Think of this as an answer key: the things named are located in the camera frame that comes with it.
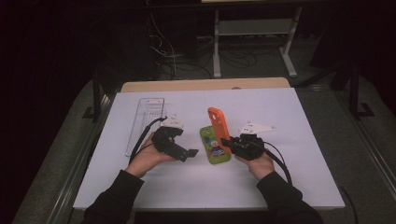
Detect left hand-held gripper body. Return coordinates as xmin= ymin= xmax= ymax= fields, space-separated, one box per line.
xmin=150 ymin=114 xmax=185 ymax=157

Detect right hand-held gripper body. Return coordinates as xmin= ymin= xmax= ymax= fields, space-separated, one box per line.
xmin=229 ymin=120 xmax=277 ymax=161

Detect green clown phone case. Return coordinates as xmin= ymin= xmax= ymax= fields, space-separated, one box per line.
xmin=199 ymin=125 xmax=233 ymax=165

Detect orange phone case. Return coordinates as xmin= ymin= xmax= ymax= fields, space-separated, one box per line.
xmin=207 ymin=106 xmax=233 ymax=154

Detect clear plastic tray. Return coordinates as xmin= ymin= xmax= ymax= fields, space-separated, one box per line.
xmin=125 ymin=97 xmax=166 ymax=158

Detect person's left hand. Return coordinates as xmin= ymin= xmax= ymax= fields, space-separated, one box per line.
xmin=125 ymin=132 xmax=177 ymax=179

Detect person's right hand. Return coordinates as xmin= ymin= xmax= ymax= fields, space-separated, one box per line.
xmin=233 ymin=148 xmax=276 ymax=182

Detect black metal stand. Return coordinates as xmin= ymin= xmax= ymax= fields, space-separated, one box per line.
xmin=347 ymin=62 xmax=376 ymax=121
xmin=81 ymin=69 xmax=108 ymax=123

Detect white metal rack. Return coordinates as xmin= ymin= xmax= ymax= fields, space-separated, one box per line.
xmin=212 ymin=6 xmax=304 ymax=79

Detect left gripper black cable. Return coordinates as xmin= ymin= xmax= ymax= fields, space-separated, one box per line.
xmin=128 ymin=116 xmax=168 ymax=165

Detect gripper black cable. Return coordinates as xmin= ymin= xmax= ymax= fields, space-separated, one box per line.
xmin=262 ymin=141 xmax=294 ymax=187
xmin=128 ymin=116 xmax=168 ymax=165

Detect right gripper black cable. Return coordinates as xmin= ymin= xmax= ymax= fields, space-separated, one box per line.
xmin=262 ymin=141 xmax=294 ymax=187

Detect tangle of thin white cables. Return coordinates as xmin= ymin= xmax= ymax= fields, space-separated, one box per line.
xmin=146 ymin=12 xmax=178 ymax=78

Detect dark floor cables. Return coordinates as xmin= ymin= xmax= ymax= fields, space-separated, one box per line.
xmin=177 ymin=40 xmax=283 ymax=80

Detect aluminium frame rail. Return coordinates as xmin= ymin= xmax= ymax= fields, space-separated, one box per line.
xmin=50 ymin=92 xmax=118 ymax=224
xmin=332 ymin=88 xmax=396 ymax=202

